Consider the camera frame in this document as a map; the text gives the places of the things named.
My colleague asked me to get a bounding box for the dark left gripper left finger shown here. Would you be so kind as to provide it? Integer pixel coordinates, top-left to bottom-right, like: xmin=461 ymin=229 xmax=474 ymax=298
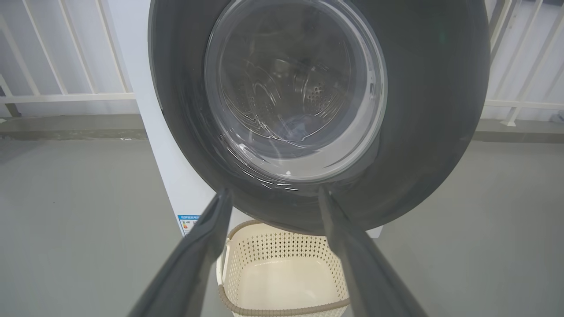
xmin=128 ymin=188 xmax=233 ymax=317

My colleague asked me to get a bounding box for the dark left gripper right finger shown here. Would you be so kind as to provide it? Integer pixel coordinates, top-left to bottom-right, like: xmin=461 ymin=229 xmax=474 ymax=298
xmin=318 ymin=187 xmax=428 ymax=317

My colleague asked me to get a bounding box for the blue cartoon print garment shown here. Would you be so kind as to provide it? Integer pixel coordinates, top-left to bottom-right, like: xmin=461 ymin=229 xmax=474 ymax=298
xmin=278 ymin=115 xmax=320 ymax=144

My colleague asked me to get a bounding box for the cream perforated laundry basket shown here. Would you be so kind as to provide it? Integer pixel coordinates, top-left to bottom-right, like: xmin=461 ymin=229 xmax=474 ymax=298
xmin=215 ymin=219 xmax=352 ymax=317

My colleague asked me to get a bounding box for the white front-load washing machine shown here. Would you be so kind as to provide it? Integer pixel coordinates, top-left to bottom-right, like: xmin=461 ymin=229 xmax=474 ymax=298
xmin=108 ymin=0 xmax=384 ymax=239

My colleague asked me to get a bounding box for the blue energy label sticker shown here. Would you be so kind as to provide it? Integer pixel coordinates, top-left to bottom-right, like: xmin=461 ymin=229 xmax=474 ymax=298
xmin=178 ymin=214 xmax=201 ymax=237

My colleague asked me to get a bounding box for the white metal railing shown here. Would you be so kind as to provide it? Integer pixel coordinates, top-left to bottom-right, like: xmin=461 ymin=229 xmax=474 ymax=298
xmin=0 ymin=0 xmax=136 ymax=118
xmin=482 ymin=0 xmax=564 ymax=128

